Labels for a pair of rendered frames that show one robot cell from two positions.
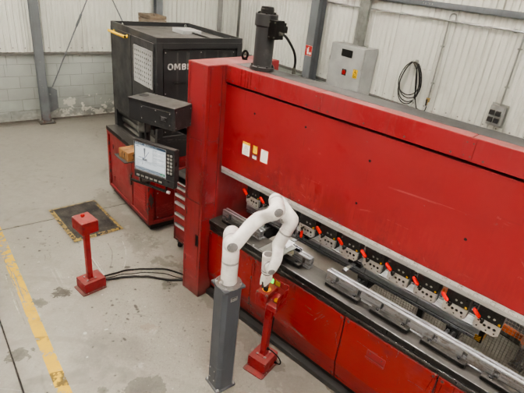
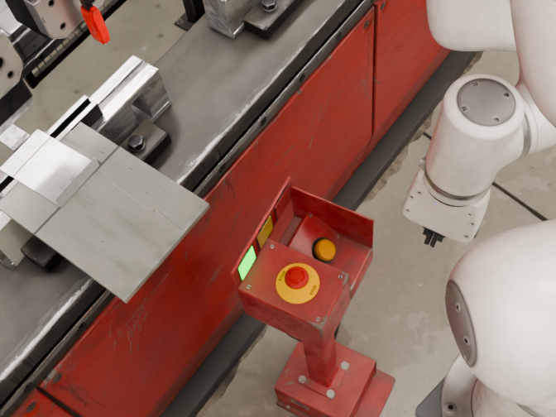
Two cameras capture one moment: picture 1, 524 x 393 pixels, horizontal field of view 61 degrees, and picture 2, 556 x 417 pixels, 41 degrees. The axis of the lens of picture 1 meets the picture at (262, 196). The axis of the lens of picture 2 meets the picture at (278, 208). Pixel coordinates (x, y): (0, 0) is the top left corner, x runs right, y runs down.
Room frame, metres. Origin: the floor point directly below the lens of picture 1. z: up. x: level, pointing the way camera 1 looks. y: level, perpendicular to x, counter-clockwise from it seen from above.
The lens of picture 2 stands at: (2.78, 0.37, 1.89)
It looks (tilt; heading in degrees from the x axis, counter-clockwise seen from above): 60 degrees down; 276
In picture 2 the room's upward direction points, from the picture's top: 12 degrees counter-clockwise
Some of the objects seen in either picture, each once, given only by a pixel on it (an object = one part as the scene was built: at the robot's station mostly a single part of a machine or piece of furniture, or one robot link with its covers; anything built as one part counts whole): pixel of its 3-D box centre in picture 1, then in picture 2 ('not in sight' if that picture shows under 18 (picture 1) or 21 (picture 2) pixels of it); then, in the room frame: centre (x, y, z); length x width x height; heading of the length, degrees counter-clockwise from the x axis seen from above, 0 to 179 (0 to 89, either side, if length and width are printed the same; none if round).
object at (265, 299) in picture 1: (271, 294); (306, 265); (2.81, -0.16, 0.75); 0.20 x 0.16 x 0.18; 58
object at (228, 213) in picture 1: (242, 223); not in sight; (3.56, 0.14, 0.92); 0.50 x 0.06 x 0.10; 49
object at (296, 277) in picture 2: not in sight; (297, 280); (2.82, -0.12, 0.79); 0.04 x 0.04 x 0.04
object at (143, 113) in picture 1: (159, 146); not in sight; (3.70, 0.95, 1.53); 0.51 x 0.25 x 0.85; 65
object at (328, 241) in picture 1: (330, 235); not in sight; (2.95, -0.55, 1.26); 0.15 x 0.09 x 0.17; 49
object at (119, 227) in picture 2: (277, 248); (102, 206); (3.09, -0.18, 1.00); 0.26 x 0.18 x 0.01; 139
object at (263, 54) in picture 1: (274, 40); not in sight; (3.64, 0.05, 2.54); 0.33 x 0.25 x 0.47; 49
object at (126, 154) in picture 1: (130, 152); not in sight; (4.66, 1.53, 1.04); 0.30 x 0.26 x 0.12; 40
